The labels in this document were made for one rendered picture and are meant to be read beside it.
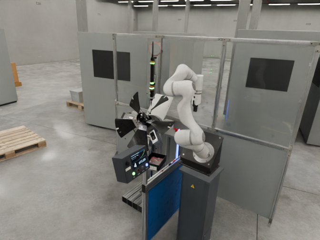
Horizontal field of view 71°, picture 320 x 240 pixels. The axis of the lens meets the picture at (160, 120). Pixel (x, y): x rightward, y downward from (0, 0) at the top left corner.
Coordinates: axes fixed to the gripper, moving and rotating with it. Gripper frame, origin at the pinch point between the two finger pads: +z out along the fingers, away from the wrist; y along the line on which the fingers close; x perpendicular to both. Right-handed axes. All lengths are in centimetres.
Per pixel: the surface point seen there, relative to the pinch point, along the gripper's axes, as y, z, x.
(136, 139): -18, 41, 55
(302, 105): 71, -4, -78
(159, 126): -5.6, 25.1, 35.4
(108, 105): 134, 83, 268
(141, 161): -66, 26, 9
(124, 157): -81, 18, 11
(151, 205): -44, 87, 14
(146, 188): -54, 60, 13
